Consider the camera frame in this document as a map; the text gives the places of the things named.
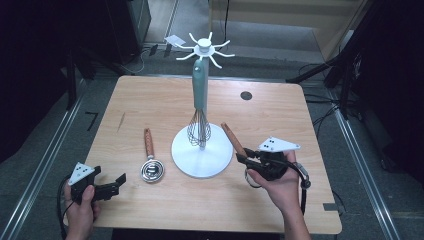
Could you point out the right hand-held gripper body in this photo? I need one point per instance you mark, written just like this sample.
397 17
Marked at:
276 156

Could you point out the black cabinet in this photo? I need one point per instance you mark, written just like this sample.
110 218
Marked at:
126 30

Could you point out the black round table grommet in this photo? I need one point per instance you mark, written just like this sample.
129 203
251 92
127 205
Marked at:
246 95

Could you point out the black floor plug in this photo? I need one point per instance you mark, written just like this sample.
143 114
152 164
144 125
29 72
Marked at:
153 50
167 50

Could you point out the white paper sheet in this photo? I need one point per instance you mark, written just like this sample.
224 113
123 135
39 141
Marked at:
174 40

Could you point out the person's left hand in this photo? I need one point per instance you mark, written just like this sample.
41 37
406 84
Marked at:
81 216

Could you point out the white utensil rack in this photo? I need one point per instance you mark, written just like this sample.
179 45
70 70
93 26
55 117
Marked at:
202 156

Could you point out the aluminium floor rail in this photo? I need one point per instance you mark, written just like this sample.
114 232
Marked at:
363 166
46 163

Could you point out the person's right hand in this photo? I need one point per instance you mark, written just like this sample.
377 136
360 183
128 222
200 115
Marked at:
283 191

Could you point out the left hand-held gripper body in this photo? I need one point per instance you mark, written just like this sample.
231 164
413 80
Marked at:
81 183

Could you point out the black metal stand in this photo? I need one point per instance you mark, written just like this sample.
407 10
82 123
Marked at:
333 60
71 86

